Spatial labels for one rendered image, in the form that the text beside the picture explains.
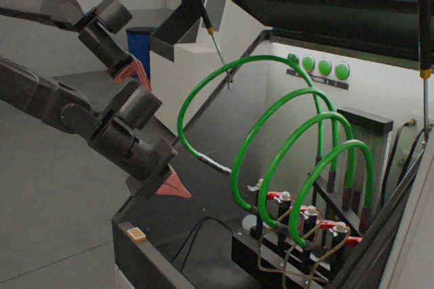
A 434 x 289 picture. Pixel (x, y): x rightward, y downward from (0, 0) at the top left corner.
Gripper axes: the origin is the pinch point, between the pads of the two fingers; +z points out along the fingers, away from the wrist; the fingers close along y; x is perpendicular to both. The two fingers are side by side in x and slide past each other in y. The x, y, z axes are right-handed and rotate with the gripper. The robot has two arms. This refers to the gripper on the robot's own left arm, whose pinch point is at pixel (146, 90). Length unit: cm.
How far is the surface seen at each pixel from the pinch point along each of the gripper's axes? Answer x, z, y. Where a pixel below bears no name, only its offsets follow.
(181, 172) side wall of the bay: 12.3, 22.8, 23.6
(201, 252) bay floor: 25, 44, 20
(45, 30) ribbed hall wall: 107, -218, 608
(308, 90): -25.8, 24.7, -11.9
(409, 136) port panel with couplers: -37, 50, -5
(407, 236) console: -18, 53, -32
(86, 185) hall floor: 113, 4, 242
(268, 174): -7.6, 28.5, -24.9
